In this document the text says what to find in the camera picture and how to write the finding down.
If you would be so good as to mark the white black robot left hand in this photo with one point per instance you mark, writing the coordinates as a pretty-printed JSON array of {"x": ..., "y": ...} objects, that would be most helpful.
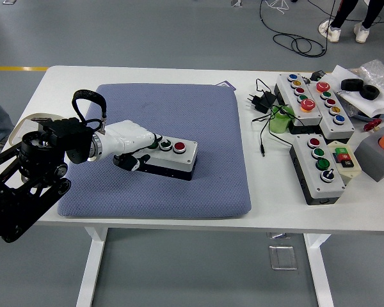
[{"x": 128, "y": 136}]

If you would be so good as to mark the grey four-button control box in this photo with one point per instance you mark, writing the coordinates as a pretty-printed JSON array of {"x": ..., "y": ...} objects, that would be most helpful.
[
  {"x": 309, "y": 179},
  {"x": 182, "y": 163}
]

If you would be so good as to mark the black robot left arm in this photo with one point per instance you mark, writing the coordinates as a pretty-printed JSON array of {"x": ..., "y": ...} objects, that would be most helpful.
[{"x": 73, "y": 134}]

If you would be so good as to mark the grey five-button control box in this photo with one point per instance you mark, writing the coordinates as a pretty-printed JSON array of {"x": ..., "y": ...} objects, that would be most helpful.
[
  {"x": 327, "y": 124},
  {"x": 285, "y": 91}
]

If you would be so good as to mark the blue-grey padded mat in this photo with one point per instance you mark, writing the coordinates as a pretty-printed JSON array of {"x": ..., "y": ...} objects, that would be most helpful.
[{"x": 185, "y": 198}]

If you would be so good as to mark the purple card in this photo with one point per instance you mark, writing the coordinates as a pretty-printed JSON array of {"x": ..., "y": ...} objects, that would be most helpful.
[{"x": 228, "y": 84}]

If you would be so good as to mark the cream tray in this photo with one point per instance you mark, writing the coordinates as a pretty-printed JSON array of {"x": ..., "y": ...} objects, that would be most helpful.
[{"x": 12, "y": 136}]

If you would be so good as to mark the white table leg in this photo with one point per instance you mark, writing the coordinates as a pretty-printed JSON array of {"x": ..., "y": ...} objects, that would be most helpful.
[
  {"x": 91, "y": 265},
  {"x": 320, "y": 272}
]

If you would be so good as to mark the green tape roll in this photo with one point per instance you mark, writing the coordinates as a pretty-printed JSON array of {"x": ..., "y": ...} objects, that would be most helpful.
[{"x": 277, "y": 123}]

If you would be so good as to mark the white grey floor object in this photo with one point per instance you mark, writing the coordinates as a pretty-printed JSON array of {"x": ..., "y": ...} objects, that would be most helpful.
[{"x": 236, "y": 2}]

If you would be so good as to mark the clear floor plate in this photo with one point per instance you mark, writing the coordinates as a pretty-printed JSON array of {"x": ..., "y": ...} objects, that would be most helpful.
[
  {"x": 283, "y": 257},
  {"x": 278, "y": 235}
]

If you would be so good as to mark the small black device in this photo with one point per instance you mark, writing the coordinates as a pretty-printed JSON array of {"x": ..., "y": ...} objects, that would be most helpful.
[{"x": 317, "y": 75}]

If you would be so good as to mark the white paper sheet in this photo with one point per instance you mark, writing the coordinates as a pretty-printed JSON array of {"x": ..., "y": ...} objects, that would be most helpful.
[{"x": 364, "y": 103}]

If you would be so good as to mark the grey block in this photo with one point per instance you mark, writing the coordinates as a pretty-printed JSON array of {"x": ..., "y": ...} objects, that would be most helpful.
[{"x": 370, "y": 156}]

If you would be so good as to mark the red valve knob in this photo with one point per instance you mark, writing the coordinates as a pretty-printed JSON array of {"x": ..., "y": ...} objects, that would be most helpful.
[{"x": 372, "y": 124}]

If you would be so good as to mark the person with white shoes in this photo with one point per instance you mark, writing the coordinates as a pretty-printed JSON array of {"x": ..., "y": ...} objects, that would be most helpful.
[{"x": 342, "y": 12}]

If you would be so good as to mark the clear plastic bag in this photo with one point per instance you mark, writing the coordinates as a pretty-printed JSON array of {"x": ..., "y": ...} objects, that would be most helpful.
[{"x": 377, "y": 72}]

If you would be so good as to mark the white wall switch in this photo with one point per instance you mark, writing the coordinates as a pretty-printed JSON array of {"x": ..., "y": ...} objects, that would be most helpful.
[{"x": 27, "y": 128}]

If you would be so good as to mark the cream three-button switch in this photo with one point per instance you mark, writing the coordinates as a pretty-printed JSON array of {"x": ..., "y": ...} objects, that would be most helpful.
[{"x": 351, "y": 171}]

